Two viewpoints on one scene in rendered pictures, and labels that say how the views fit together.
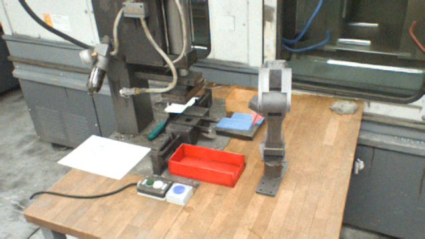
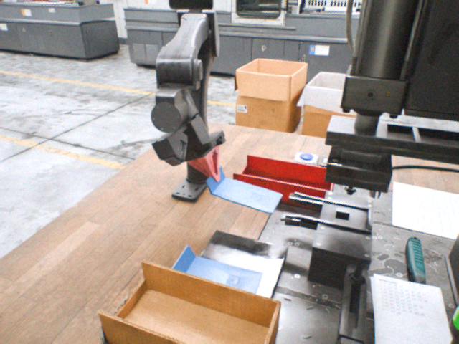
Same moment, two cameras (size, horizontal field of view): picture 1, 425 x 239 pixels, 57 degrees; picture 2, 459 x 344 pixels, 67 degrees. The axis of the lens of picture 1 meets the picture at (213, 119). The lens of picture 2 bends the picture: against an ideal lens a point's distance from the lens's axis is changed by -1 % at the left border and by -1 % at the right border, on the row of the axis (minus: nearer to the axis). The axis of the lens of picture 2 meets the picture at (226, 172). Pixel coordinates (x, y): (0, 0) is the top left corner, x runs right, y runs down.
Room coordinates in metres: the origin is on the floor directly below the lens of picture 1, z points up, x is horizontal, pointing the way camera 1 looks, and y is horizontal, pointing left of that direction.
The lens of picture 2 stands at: (1.94, -0.17, 1.40)
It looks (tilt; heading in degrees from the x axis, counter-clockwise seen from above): 29 degrees down; 177
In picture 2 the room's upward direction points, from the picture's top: straight up
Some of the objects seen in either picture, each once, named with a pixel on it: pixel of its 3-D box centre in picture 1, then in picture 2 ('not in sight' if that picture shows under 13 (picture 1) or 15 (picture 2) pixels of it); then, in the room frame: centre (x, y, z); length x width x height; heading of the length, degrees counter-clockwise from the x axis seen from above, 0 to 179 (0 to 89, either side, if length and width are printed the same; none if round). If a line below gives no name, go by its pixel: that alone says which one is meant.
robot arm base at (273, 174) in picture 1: (273, 168); (198, 168); (1.09, -0.20, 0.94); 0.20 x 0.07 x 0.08; 155
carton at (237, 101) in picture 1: (256, 104); (191, 325); (1.58, -0.20, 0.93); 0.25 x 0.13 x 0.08; 65
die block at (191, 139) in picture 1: (189, 127); (342, 239); (1.40, 0.10, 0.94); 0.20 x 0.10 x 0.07; 155
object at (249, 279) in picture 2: (249, 115); (217, 271); (1.47, -0.16, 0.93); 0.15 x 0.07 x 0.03; 68
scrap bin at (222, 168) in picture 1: (206, 164); (284, 180); (1.15, 0.04, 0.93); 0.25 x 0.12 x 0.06; 65
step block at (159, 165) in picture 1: (159, 160); not in sight; (1.18, 0.20, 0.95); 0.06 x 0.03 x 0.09; 155
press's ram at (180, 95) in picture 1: (164, 63); (417, 105); (1.42, 0.17, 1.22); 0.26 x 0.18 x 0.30; 65
